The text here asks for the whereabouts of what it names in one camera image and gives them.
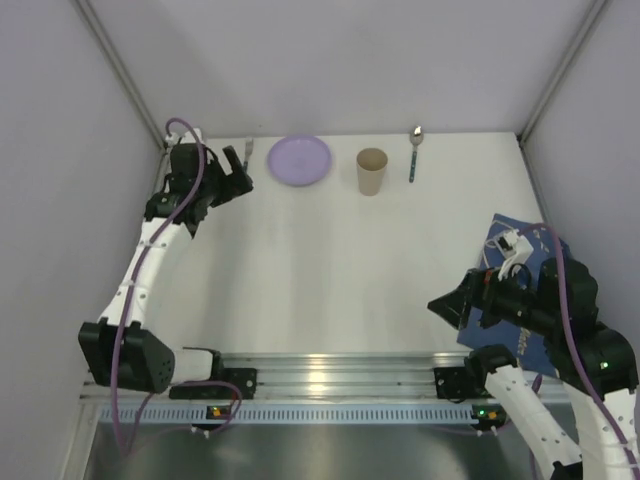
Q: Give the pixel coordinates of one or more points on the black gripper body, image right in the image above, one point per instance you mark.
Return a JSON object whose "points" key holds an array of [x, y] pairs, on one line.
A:
{"points": [[476, 298]]}

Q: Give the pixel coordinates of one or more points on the aluminium rail base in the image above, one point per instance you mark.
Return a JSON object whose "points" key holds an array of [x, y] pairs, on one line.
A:
{"points": [[345, 377]]}

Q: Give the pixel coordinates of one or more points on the white robot arm, image right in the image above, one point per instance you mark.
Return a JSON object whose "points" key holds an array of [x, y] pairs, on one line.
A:
{"points": [[595, 363]]}

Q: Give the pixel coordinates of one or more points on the fork with green handle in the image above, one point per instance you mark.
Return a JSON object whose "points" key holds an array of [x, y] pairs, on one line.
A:
{"points": [[248, 150]]}

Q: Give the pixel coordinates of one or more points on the perforated cable duct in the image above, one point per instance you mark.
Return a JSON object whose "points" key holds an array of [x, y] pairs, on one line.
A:
{"points": [[352, 414]]}

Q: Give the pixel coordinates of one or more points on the white robot arm, image left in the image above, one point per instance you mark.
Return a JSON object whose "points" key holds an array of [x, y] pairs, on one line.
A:
{"points": [[133, 345]]}

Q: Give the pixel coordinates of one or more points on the lilac plastic plate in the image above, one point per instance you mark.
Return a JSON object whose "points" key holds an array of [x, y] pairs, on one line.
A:
{"points": [[299, 160]]}

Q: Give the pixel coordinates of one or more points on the spoon with green handle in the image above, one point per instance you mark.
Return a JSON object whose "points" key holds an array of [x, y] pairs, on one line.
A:
{"points": [[416, 137]]}

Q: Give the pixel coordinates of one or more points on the beige paper cup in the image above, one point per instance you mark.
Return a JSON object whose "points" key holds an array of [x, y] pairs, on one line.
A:
{"points": [[371, 166]]}

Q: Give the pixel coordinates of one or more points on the white wrist camera, image right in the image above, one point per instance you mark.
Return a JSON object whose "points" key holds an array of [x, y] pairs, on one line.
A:
{"points": [[514, 247]]}

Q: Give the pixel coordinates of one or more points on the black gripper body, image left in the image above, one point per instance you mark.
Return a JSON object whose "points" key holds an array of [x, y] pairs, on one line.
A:
{"points": [[223, 179]]}

